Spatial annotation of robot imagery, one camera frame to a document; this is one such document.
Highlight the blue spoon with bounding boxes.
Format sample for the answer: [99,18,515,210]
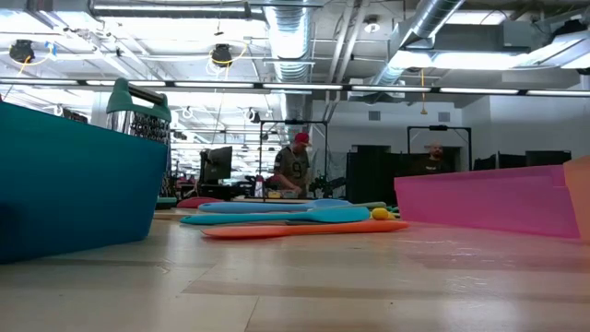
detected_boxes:
[197,198,354,214]

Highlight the teal spatula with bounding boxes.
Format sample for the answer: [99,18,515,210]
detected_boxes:
[179,206,372,226]

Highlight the orange spatula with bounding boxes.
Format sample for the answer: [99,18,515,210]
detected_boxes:
[201,219,410,240]

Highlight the red slotted spoon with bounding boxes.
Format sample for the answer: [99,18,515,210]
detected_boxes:
[176,196,226,209]

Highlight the person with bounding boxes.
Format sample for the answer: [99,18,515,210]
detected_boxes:
[407,141,451,176]
[272,132,313,199]

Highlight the wooden background table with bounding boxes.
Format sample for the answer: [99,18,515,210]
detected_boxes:
[230,196,324,204]

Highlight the black partition panel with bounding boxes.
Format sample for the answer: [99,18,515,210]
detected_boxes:
[473,149,572,172]
[345,145,462,207]

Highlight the black computer monitor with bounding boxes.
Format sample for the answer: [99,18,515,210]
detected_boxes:
[198,146,234,185]

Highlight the long linear ceiling light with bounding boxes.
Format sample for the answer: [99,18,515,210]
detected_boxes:
[0,77,590,97]

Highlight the pink plastic bin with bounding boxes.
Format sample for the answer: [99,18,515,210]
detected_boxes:
[394,164,581,240]

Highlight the teal blue plastic bin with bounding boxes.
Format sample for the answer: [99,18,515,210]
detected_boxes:
[0,101,170,265]

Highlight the orange plastic bin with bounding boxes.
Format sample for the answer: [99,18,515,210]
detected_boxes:
[562,155,590,243]

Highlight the black background rig frame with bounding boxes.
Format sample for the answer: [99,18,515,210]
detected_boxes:
[407,124,473,172]
[257,119,329,204]

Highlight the silver spiral air duct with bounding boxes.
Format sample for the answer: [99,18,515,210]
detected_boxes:
[368,0,465,89]
[265,0,314,122]

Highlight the black ceiling cord reel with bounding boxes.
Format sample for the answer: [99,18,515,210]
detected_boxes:
[210,42,234,68]
[8,39,36,65]

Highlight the yellow hanging cord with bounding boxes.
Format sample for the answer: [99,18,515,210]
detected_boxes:
[418,67,429,116]

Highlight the metal grater with green handle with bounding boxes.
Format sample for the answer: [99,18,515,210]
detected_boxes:
[105,77,179,209]

